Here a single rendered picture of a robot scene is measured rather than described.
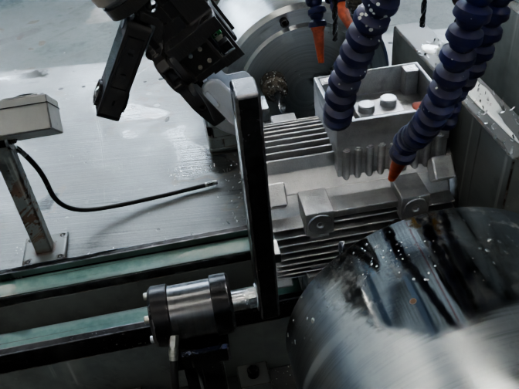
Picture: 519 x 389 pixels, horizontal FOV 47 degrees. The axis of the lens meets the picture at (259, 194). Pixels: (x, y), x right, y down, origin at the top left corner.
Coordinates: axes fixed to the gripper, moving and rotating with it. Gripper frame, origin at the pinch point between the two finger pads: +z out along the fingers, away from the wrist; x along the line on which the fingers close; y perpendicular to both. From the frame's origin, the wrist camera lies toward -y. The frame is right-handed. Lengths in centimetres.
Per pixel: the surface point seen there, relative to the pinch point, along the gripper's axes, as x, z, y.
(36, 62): 273, 52, -127
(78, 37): 300, 63, -108
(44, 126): 14.4, -8.9, -22.9
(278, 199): -13.1, 1.9, 2.0
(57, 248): 17.3, 9.5, -39.8
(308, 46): 14.7, 4.8, 12.1
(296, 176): -10.1, 3.0, 4.3
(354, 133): -11.0, 1.8, 11.9
